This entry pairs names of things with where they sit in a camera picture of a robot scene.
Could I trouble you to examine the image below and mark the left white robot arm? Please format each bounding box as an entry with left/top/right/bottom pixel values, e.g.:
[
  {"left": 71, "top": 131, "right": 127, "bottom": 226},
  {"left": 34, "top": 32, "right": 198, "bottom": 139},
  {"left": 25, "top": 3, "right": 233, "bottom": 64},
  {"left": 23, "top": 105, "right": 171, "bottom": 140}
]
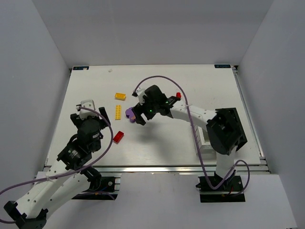
[{"left": 4, "top": 105, "right": 111, "bottom": 229}]

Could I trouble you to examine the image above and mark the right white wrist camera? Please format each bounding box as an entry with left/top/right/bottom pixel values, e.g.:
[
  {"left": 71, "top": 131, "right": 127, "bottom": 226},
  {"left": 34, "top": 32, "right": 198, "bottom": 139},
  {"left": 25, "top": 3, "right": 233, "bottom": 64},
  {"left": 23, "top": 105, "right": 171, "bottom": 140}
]
[{"left": 132, "top": 87, "right": 146, "bottom": 105}]

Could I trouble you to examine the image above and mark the left blue corner label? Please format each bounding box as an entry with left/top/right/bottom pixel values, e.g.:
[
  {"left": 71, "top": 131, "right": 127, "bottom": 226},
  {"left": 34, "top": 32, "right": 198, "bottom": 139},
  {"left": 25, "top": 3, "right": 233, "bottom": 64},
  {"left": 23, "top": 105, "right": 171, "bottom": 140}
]
[{"left": 72, "top": 66, "right": 89, "bottom": 71}]

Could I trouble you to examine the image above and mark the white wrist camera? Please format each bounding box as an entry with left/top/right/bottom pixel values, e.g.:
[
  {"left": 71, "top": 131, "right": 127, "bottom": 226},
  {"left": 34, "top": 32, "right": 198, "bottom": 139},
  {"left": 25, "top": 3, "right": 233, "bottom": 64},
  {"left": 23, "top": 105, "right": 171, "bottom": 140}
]
[
  {"left": 76, "top": 99, "right": 98, "bottom": 120},
  {"left": 132, "top": 87, "right": 146, "bottom": 105}
]

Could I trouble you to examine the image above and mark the white slotted container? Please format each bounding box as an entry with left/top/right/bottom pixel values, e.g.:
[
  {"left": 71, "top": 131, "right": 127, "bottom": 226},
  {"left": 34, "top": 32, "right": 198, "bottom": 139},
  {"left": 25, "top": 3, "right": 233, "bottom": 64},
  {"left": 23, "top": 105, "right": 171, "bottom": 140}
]
[{"left": 194, "top": 125, "right": 215, "bottom": 156}]

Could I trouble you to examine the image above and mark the yellow lego brick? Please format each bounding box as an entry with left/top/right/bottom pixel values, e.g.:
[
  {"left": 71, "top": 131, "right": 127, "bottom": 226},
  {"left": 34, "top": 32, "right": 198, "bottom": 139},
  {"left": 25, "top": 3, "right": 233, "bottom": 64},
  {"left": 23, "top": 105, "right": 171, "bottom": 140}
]
[{"left": 115, "top": 93, "right": 126, "bottom": 101}]

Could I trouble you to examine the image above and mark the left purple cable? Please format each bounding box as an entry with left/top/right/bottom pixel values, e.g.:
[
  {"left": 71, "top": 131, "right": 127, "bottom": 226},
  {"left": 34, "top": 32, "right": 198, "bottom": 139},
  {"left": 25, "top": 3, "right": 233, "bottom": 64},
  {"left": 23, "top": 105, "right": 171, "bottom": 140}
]
[{"left": 0, "top": 106, "right": 114, "bottom": 224}]

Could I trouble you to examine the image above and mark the purple butterfly lego block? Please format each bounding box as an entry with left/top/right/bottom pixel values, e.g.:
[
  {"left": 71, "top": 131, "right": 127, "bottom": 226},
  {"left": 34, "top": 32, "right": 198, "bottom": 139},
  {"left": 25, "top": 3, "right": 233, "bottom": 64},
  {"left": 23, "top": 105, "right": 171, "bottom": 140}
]
[{"left": 125, "top": 107, "right": 136, "bottom": 123}]

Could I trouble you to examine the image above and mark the purple cable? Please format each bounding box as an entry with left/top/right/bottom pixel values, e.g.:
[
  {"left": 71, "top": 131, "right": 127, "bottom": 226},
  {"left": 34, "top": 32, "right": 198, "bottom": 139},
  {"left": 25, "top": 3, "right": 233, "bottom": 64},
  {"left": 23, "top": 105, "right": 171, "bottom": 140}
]
[
  {"left": 133, "top": 75, "right": 250, "bottom": 197},
  {"left": 0, "top": 106, "right": 114, "bottom": 224}
]

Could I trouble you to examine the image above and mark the red lego brick centre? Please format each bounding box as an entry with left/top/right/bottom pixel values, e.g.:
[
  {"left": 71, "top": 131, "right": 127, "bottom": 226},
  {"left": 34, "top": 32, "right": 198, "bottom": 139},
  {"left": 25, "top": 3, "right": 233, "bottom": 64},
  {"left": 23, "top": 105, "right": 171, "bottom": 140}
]
[{"left": 112, "top": 131, "right": 124, "bottom": 144}]

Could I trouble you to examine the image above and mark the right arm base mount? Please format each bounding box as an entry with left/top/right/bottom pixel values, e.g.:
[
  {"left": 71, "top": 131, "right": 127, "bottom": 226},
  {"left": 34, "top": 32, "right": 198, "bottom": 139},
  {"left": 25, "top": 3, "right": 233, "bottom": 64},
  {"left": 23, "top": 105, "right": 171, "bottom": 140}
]
[{"left": 196, "top": 176, "right": 245, "bottom": 203}]

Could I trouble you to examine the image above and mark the long yellow lego plate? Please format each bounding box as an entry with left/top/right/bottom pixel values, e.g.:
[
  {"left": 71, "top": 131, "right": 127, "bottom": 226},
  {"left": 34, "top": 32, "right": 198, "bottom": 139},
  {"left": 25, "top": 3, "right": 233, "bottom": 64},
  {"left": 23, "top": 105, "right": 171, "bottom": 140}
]
[{"left": 115, "top": 105, "right": 122, "bottom": 120}]

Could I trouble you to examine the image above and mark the blue corner label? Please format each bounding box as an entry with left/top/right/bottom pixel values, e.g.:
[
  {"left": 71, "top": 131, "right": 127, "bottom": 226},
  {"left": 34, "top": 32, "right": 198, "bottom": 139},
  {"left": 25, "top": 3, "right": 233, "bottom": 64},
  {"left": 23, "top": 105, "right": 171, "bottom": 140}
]
[
  {"left": 214, "top": 64, "right": 231, "bottom": 69},
  {"left": 72, "top": 66, "right": 89, "bottom": 71}
]

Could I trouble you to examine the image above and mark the right blue corner label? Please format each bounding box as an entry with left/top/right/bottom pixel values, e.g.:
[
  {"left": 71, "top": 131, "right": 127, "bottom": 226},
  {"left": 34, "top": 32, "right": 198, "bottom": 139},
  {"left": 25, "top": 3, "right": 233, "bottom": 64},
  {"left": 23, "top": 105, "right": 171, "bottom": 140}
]
[{"left": 214, "top": 64, "right": 231, "bottom": 69}]

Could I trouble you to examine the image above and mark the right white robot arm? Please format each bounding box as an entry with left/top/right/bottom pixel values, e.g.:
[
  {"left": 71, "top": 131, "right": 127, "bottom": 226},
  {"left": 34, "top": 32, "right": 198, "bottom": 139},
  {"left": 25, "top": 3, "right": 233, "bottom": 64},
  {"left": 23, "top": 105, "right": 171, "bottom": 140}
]
[{"left": 132, "top": 85, "right": 247, "bottom": 190}]

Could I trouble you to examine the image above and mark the small red lego right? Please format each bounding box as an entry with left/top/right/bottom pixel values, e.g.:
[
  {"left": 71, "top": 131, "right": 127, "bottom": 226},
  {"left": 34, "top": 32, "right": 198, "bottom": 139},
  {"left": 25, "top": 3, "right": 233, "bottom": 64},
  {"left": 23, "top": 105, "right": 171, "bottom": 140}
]
[{"left": 176, "top": 92, "right": 182, "bottom": 98}]

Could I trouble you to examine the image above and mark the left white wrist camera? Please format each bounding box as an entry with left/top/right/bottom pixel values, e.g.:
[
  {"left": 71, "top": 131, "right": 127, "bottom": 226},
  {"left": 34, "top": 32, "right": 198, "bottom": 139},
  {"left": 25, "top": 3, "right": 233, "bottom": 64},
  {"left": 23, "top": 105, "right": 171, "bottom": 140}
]
[{"left": 76, "top": 99, "right": 98, "bottom": 120}]

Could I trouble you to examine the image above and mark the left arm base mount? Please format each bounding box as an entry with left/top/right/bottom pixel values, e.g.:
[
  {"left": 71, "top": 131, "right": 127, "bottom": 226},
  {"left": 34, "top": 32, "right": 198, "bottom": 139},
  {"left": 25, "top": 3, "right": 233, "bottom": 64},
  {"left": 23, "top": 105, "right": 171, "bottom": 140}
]
[{"left": 72, "top": 174, "right": 121, "bottom": 200}]

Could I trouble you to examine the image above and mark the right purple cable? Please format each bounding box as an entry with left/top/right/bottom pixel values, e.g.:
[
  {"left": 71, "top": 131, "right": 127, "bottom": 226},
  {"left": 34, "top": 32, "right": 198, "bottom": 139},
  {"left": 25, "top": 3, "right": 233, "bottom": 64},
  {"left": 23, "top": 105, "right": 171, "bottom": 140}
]
[{"left": 133, "top": 75, "right": 250, "bottom": 197}]

